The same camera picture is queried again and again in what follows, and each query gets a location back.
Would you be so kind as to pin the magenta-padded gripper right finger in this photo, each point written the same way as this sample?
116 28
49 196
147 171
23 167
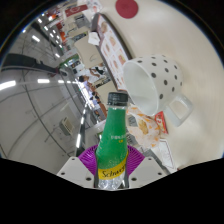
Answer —
148 170

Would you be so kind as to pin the green-labelled clear drink bottle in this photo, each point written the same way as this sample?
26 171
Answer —
113 143

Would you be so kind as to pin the small red packet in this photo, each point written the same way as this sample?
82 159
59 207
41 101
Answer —
161 121

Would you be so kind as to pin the ceiling air conditioner unit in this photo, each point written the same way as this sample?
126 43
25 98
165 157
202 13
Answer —
66 126

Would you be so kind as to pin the person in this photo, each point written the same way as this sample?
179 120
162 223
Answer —
97 70

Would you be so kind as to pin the group of ceiling lights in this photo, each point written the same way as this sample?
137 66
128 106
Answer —
8 85

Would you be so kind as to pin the white polka-dot mug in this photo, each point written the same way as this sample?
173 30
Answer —
160 83

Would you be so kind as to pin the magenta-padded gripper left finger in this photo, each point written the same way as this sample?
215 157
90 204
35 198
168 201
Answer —
71 170

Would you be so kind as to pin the brown tray with paper liner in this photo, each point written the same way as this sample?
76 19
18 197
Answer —
111 50

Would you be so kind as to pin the crumpled white napkin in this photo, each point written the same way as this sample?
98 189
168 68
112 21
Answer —
93 38

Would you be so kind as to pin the clear plastic food bag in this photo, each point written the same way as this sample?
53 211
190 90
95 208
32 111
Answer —
143 128

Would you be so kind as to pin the group of cream chairs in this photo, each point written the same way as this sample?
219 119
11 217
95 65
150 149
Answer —
85 50

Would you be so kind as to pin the white card with red border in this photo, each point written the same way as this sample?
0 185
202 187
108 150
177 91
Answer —
166 153

